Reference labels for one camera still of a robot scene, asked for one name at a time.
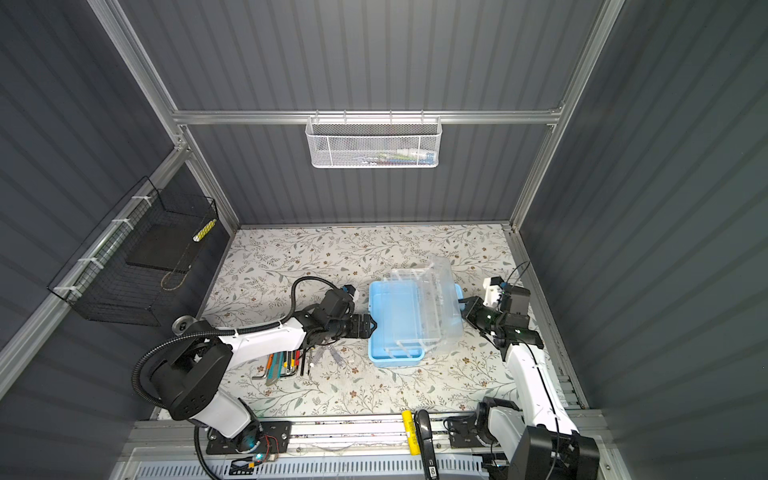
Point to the teal handled tool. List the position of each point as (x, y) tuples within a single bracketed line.
[(275, 369)]

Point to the black wire basket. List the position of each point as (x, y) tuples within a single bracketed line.
[(143, 268)]

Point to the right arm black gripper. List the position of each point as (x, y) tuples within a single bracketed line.
[(469, 301)]

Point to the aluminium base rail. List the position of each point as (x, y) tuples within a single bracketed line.
[(375, 434)]

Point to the white wire mesh basket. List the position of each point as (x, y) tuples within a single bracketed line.
[(385, 145)]

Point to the black hex key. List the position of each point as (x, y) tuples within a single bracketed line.
[(303, 362)]

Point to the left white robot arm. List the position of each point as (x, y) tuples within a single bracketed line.
[(183, 375)]

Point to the black foam pad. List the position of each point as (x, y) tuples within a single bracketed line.
[(165, 248)]

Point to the light blue toolbox base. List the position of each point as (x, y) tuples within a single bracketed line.
[(393, 324)]

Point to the yellow marker on rail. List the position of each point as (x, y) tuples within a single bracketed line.
[(411, 433)]

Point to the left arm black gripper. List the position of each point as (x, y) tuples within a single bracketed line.
[(366, 330)]

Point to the black handle tool on rail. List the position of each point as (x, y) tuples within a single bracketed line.
[(426, 444)]

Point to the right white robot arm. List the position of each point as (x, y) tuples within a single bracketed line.
[(534, 432)]

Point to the yellow tube in basket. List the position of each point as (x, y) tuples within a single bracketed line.
[(204, 231)]

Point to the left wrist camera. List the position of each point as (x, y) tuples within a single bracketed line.
[(349, 293)]

